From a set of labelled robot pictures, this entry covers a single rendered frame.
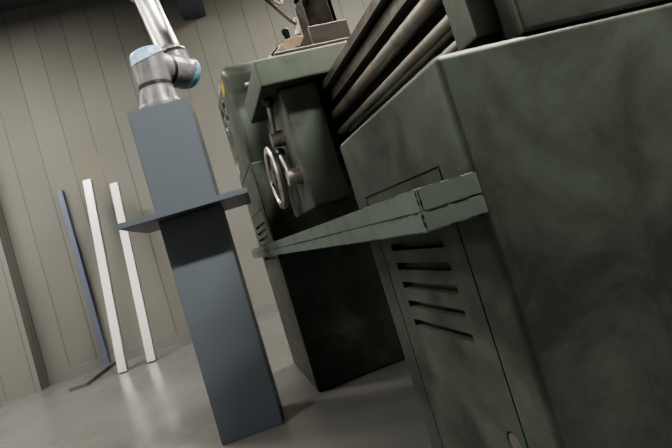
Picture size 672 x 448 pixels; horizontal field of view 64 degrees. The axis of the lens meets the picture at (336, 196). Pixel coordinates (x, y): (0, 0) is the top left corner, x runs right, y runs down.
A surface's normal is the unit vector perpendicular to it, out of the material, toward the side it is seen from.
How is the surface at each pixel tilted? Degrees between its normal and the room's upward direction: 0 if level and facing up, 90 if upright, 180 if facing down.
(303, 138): 90
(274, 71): 90
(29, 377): 90
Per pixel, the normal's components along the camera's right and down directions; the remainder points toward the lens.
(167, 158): 0.13, -0.10
